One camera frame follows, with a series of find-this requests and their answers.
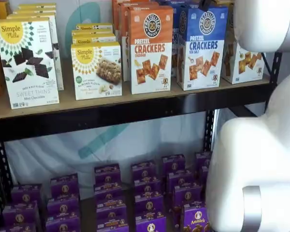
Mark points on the white banner with teal logo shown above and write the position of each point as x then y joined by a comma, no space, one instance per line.
91,14

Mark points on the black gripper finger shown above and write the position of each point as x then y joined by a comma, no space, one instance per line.
205,4

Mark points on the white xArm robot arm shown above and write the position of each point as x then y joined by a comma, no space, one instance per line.
256,157

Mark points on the blue sea salt crackers box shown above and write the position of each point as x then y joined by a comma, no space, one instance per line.
177,48
203,48
166,3

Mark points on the purple Annie's snack box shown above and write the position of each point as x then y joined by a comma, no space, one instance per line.
151,224
143,170
178,180
174,164
62,206
187,197
20,213
148,204
62,224
111,211
195,220
205,172
203,159
108,193
64,186
18,228
112,226
107,175
147,187
26,194

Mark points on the wooden shelf board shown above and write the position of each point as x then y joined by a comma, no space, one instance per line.
87,104

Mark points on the orange cheddar crackers box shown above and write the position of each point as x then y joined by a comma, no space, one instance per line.
115,17
151,53
124,43

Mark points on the Simple Mills sweet thins box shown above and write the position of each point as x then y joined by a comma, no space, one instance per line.
58,65
33,11
37,6
26,65

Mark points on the Simple Mills almond bars box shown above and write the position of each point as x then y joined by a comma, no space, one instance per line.
94,39
91,32
96,72
94,26

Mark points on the yellow honey mustard crackers box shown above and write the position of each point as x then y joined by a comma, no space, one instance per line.
246,67

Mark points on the black metal shelf rack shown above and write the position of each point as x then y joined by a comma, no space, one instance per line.
111,120

